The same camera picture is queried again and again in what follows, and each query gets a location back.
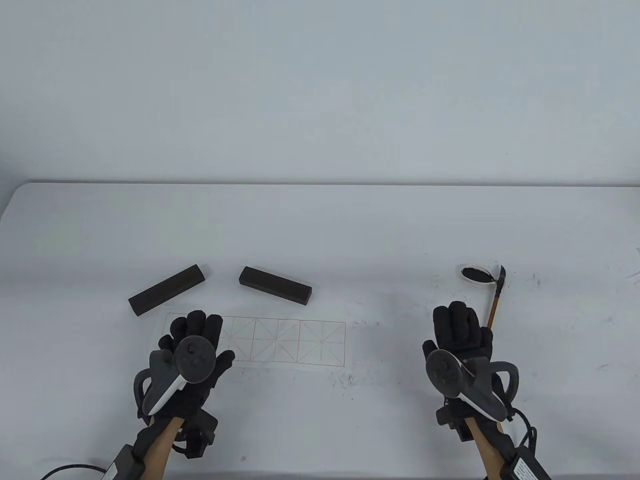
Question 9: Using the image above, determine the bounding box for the person's left forearm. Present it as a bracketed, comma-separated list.
[131, 417, 187, 480]

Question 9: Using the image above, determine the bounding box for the black labelled forearm box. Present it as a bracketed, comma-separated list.
[502, 447, 551, 480]
[102, 445, 146, 480]

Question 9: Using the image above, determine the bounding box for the red grid calligraphy paper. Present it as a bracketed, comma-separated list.
[162, 312, 347, 368]

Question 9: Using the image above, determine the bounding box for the black braided cable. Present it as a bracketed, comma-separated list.
[32, 465, 108, 480]
[507, 407, 538, 451]

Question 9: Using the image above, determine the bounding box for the black bar paperweight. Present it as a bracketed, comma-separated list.
[128, 265, 207, 317]
[238, 266, 314, 306]

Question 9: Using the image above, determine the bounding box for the person's right forearm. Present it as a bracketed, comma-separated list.
[470, 420, 516, 480]

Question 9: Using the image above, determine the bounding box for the white ink dish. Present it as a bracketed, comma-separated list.
[456, 264, 496, 286]

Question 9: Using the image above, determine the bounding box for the person's right hand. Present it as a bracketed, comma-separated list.
[422, 301, 506, 426]

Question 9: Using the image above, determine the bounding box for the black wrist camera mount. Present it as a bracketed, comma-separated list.
[436, 400, 473, 441]
[175, 407, 218, 458]

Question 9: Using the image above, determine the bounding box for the brown handled Chinese brush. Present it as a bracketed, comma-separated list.
[486, 264, 508, 331]

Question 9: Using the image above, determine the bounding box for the person's left hand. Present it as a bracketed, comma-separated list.
[136, 310, 236, 426]

